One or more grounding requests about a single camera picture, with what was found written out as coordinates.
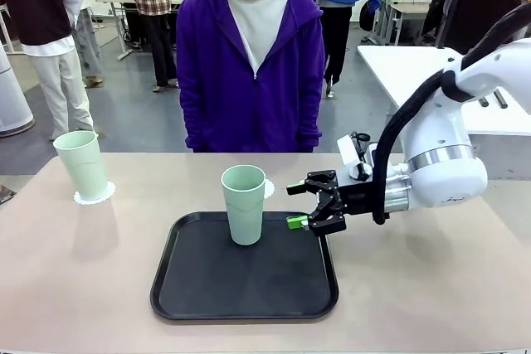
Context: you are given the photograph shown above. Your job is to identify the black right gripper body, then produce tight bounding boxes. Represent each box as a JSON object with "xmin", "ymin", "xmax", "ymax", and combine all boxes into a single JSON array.
[{"xmin": 334, "ymin": 181, "xmax": 377, "ymax": 218}]

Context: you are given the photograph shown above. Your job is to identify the mint green plastic cup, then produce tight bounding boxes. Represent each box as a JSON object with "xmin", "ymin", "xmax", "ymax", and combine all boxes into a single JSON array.
[
  {"xmin": 220, "ymin": 164, "xmax": 267, "ymax": 246},
  {"xmin": 52, "ymin": 130, "xmax": 110, "ymax": 201}
]

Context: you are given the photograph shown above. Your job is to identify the person's left forearm purple sleeve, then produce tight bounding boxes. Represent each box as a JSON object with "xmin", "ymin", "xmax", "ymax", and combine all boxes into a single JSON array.
[{"xmin": 295, "ymin": 88, "xmax": 325, "ymax": 153}]

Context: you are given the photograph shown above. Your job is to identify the person's right forearm purple sleeve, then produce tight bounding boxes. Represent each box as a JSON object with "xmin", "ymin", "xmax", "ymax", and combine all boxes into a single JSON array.
[{"xmin": 177, "ymin": 88, "xmax": 207, "ymax": 151}]

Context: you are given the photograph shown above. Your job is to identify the white cylindrical air purifier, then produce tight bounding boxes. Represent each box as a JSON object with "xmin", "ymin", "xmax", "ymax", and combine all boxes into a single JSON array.
[{"xmin": 0, "ymin": 45, "xmax": 35, "ymax": 138}]

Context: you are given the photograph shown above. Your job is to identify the black plastic serving tray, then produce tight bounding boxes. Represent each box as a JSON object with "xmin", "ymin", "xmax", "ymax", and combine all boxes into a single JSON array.
[{"xmin": 150, "ymin": 211, "xmax": 339, "ymax": 322}]

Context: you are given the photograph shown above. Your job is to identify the white side table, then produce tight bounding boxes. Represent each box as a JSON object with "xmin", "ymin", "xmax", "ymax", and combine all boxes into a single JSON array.
[{"xmin": 356, "ymin": 45, "xmax": 531, "ymax": 177}]

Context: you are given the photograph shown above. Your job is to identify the person in purple hoodie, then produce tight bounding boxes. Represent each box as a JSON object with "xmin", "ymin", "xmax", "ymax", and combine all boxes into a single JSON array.
[{"xmin": 176, "ymin": 0, "xmax": 326, "ymax": 154}]

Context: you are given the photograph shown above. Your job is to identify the black hanging bag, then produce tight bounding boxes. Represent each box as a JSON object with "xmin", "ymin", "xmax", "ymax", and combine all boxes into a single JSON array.
[{"xmin": 358, "ymin": 0, "xmax": 377, "ymax": 32}]

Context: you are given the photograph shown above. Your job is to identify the person in grey trousers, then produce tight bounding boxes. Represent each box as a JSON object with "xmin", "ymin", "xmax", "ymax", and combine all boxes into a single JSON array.
[{"xmin": 61, "ymin": 0, "xmax": 105, "ymax": 89}]

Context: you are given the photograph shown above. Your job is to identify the person in black tee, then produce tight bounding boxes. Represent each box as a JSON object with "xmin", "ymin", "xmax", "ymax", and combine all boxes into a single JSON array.
[{"xmin": 0, "ymin": 0, "xmax": 100, "ymax": 143}]

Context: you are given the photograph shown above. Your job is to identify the grey framed background desk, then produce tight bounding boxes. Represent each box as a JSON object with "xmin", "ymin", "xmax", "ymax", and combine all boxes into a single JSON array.
[{"xmin": 375, "ymin": 0, "xmax": 432, "ymax": 46}]

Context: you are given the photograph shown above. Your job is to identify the person in black coat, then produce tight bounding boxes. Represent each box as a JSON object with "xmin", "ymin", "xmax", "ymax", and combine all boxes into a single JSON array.
[{"xmin": 421, "ymin": 0, "xmax": 524, "ymax": 56}]

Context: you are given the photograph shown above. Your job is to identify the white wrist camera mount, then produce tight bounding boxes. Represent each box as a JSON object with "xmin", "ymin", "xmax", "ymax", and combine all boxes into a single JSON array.
[{"xmin": 336, "ymin": 133, "xmax": 375, "ymax": 184}]

